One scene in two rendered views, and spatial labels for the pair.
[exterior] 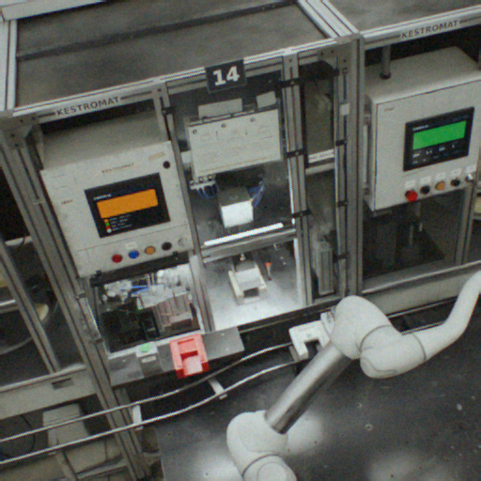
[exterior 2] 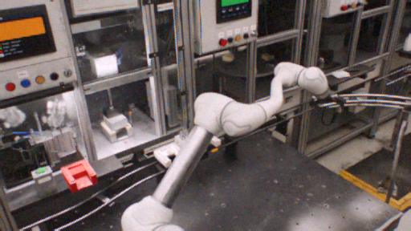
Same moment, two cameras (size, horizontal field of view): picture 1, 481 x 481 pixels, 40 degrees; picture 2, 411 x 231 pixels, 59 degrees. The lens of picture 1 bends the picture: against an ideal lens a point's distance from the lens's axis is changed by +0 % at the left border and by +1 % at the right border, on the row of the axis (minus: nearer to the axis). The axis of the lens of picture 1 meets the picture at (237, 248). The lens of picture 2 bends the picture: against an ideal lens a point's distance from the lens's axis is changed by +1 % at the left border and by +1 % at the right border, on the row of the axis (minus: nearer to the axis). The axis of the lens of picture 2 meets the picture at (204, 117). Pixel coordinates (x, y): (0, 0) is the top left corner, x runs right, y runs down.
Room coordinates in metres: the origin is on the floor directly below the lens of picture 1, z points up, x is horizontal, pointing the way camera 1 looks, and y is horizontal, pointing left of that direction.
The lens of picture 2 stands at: (0.17, 0.30, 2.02)
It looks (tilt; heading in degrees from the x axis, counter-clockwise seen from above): 29 degrees down; 335
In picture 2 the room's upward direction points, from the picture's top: 2 degrees counter-clockwise
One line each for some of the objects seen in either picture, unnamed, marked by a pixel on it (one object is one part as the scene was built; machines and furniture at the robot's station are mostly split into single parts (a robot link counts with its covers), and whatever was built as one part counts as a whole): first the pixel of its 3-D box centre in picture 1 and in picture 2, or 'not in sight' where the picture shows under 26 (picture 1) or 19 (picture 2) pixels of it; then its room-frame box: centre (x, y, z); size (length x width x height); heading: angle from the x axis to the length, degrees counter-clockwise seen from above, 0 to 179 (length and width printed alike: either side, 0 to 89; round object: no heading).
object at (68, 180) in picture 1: (119, 194); (9, 35); (1.92, 0.38, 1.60); 0.42 x 0.29 x 0.46; 98
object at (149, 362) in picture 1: (148, 356); (43, 180); (1.71, 0.41, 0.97); 0.08 x 0.08 x 0.12; 8
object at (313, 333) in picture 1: (337, 336); (188, 151); (1.78, -0.35, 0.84); 0.36 x 0.14 x 0.10; 98
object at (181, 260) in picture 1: (138, 268); (30, 95); (1.79, 0.36, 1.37); 0.36 x 0.04 x 0.04; 98
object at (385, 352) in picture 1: (387, 355); (241, 120); (1.32, -0.42, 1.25); 0.18 x 0.14 x 0.13; 107
